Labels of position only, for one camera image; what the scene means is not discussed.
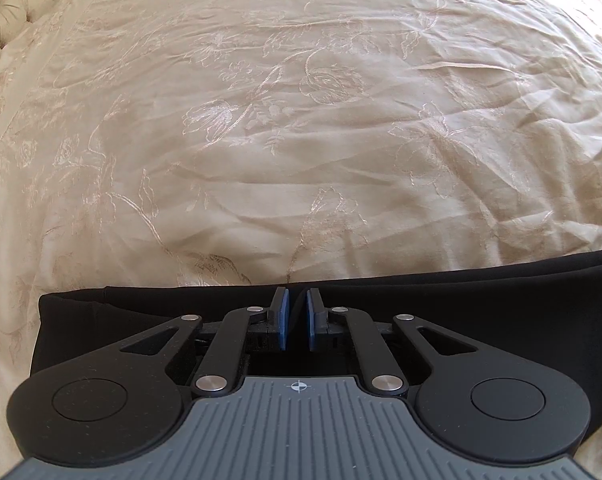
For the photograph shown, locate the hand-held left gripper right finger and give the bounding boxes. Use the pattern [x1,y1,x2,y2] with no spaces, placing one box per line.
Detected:
[306,288,478,397]

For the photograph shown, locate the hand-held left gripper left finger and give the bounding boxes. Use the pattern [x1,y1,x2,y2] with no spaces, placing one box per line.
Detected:
[118,287,292,397]

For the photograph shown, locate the black pants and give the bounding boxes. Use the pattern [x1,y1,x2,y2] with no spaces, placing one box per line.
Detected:
[30,247,602,461]

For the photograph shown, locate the beige embroidered bedspread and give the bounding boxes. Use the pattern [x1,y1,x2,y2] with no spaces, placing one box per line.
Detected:
[0,0,602,480]

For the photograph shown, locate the beige tufted headboard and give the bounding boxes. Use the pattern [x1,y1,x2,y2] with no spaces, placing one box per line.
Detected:
[0,0,88,83]

